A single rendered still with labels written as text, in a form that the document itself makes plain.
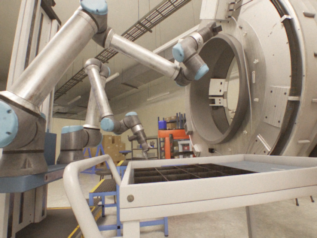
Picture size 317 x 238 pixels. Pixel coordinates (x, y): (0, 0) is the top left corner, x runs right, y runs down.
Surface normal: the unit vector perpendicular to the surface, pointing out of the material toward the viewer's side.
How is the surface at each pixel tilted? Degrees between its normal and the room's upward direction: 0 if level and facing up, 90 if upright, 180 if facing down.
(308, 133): 124
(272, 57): 90
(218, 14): 132
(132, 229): 90
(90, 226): 76
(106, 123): 95
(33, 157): 70
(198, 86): 117
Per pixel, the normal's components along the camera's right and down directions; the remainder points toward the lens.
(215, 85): 0.18, 0.27
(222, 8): 0.14, 0.52
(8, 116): 0.28, -0.11
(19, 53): 0.07, -0.18
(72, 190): 0.25, -0.44
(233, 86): -0.67, -0.11
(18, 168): 0.47, -0.50
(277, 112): -0.99, 0.02
